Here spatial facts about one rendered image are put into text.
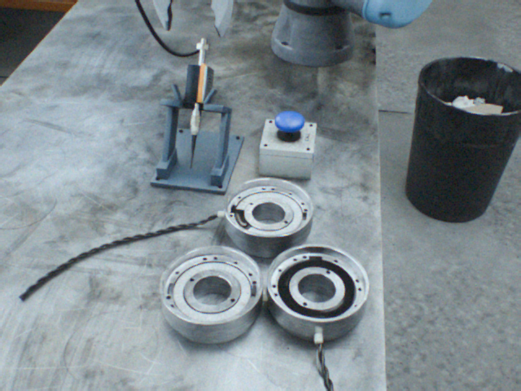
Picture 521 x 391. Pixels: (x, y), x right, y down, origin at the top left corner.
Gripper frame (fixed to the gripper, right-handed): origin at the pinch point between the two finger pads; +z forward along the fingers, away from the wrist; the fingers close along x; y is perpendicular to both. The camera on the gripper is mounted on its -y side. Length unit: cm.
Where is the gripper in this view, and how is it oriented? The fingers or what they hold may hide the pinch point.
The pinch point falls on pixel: (192, 26)
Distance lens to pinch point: 76.9
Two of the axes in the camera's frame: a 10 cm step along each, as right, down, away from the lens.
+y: 1.6, -6.3, 7.6
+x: -9.9, -1.3, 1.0
